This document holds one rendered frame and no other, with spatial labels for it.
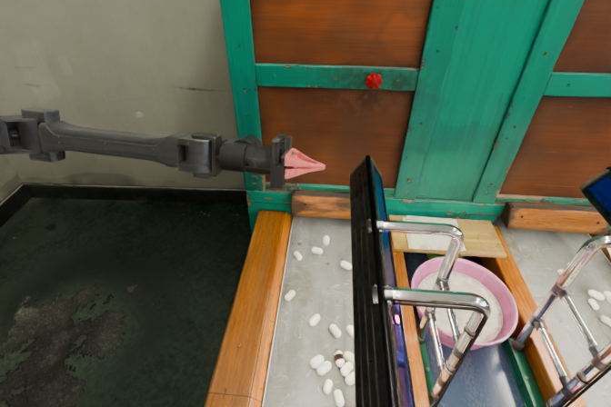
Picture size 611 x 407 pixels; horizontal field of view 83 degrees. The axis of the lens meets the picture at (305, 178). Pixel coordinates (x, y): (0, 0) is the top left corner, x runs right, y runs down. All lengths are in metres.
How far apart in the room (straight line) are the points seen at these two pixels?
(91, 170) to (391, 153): 2.06
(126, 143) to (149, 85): 1.36
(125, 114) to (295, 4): 1.57
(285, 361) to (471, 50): 0.87
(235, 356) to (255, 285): 0.19
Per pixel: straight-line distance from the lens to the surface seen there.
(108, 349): 1.98
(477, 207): 1.26
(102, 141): 0.82
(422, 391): 0.91
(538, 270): 1.27
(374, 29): 0.93
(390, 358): 0.53
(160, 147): 0.75
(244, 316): 0.97
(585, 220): 1.37
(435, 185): 1.18
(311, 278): 1.05
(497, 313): 1.13
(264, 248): 1.09
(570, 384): 0.92
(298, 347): 0.94
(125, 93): 2.22
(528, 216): 1.28
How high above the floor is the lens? 1.58
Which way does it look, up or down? 37 degrees down
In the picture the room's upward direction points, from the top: straight up
